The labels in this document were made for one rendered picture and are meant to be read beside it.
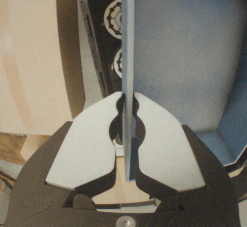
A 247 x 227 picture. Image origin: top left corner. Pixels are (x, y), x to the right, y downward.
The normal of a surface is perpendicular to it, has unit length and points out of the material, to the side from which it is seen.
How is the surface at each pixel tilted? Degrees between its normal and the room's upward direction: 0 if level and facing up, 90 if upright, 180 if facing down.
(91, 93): 0
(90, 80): 0
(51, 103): 0
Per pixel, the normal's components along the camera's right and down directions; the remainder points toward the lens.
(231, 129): -1.00, 0.04
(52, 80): 0.04, 0.55
